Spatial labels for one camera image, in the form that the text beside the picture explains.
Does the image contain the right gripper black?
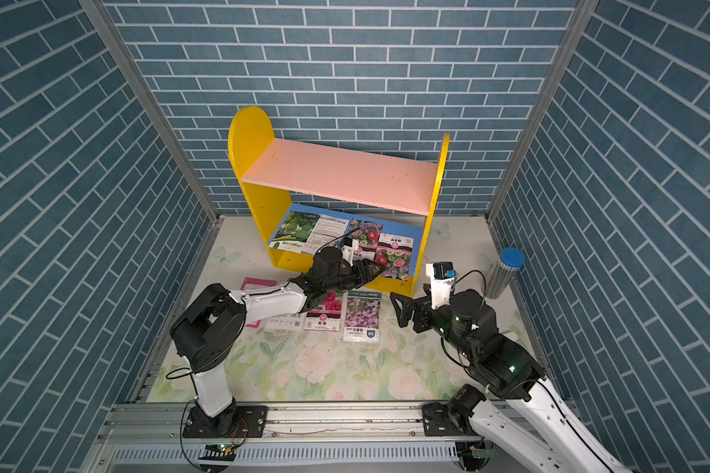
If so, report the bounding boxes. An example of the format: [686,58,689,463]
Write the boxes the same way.
[390,283,476,361]

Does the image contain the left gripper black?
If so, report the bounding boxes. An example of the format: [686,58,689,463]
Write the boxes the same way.
[320,259,386,295]

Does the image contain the small chrysanthemum seed packet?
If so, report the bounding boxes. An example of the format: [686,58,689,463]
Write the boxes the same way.
[375,233,414,282]

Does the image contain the chrysanthemum packet pink band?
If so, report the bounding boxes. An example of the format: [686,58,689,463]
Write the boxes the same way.
[347,219,383,260]

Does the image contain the purple flower seed packet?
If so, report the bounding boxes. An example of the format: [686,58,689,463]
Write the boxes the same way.
[343,291,382,343]

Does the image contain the hollyhock magenta flower packet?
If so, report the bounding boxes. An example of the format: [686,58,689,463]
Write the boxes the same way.
[304,292,343,332]

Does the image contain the white text seed packet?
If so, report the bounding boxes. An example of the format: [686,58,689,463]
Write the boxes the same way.
[265,313,306,331]

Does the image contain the pink-bordered seed packet back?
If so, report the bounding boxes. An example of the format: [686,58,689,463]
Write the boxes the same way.
[239,276,279,329]

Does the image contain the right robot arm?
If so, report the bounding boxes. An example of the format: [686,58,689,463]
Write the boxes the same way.
[390,290,627,472]

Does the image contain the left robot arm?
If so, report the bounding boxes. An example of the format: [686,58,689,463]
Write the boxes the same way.
[170,246,387,439]

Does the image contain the white text packet lower shelf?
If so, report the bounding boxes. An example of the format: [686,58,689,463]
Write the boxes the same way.
[302,215,349,255]

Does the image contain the green gourd seed packet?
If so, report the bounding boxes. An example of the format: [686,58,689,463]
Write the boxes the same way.
[268,211,321,253]

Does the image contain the yellow wooden shelf unit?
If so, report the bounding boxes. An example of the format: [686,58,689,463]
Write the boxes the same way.
[228,106,450,296]

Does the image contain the silver canister blue lid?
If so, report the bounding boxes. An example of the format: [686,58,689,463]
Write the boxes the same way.
[484,248,526,300]

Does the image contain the floral table mat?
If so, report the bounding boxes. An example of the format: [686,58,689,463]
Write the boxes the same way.
[146,217,534,402]

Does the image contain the right circuit board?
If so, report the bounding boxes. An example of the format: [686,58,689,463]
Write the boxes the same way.
[463,445,496,464]

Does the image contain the circuit board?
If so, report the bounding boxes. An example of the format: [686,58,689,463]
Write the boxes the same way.
[198,443,237,463]
[463,445,496,464]

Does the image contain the left circuit board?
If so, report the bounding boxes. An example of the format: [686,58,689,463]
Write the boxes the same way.
[198,443,237,463]

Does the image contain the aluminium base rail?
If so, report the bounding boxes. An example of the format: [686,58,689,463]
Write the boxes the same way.
[82,399,599,473]

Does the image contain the left corner aluminium post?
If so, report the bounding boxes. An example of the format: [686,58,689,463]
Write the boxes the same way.
[79,0,220,225]

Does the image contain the corner aluminium post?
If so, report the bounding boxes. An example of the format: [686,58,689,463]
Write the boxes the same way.
[486,0,599,225]
[79,0,220,225]

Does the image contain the right corner aluminium post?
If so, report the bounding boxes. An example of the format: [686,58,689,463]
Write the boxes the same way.
[486,0,599,225]

